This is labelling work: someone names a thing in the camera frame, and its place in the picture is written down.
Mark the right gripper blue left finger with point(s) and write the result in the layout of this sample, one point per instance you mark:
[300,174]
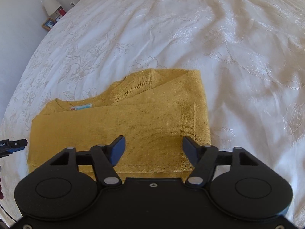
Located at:
[104,159]

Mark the white embroidered bedspread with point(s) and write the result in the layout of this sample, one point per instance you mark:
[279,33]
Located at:
[250,54]

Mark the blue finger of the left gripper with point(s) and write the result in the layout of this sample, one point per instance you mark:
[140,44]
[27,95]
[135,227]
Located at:
[18,145]

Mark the left wooden photo frame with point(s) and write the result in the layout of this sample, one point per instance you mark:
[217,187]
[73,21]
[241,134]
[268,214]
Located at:
[48,24]

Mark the red bottle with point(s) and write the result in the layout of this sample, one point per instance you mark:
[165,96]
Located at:
[61,11]

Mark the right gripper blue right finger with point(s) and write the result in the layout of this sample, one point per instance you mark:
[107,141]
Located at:
[203,159]

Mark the yellow knit sweater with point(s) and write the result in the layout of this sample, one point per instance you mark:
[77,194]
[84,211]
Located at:
[153,109]

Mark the small alarm clock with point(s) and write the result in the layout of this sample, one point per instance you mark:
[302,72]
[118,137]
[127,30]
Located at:
[58,17]

